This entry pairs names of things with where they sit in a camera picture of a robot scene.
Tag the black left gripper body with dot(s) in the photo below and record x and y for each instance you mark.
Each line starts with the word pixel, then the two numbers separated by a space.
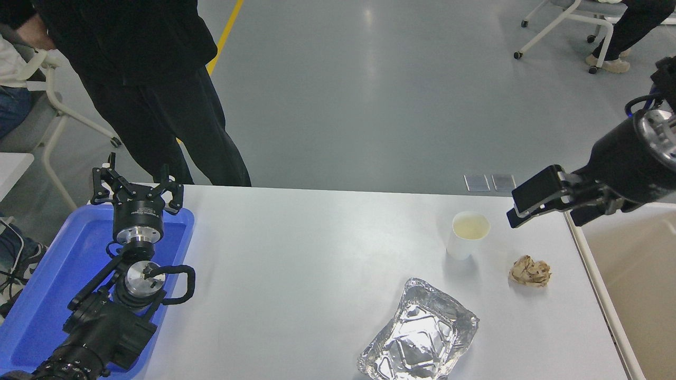
pixel 137 214

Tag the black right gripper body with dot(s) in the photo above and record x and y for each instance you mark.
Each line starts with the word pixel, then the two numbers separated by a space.
pixel 628 169

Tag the white paper cup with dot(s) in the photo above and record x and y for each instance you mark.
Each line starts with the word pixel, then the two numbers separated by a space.
pixel 467 235

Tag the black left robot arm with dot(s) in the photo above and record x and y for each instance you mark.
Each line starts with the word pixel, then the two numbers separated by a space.
pixel 105 327

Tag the person's hand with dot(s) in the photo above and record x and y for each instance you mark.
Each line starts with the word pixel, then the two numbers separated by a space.
pixel 37 34

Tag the grey floor plate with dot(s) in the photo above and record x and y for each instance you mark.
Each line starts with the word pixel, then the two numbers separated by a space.
pixel 504 182
pixel 477 182

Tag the crumpled tan paper ball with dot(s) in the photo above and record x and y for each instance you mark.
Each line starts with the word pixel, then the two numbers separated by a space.
pixel 529 272

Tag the large pale bin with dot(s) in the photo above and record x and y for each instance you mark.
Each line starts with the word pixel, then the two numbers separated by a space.
pixel 639 285

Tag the blue plastic tray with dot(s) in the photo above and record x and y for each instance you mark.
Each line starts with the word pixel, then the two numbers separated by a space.
pixel 53 274

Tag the white wheeled chair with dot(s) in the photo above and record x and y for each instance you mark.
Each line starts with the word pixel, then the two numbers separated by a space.
pixel 570 16
pixel 53 105

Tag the small white table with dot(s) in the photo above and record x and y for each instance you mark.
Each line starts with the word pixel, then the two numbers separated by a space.
pixel 13 169

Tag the person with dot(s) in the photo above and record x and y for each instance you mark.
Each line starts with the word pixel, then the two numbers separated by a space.
pixel 628 26
pixel 142 79
pixel 13 105

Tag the silver foil tray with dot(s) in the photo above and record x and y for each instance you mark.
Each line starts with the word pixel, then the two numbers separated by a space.
pixel 420 338

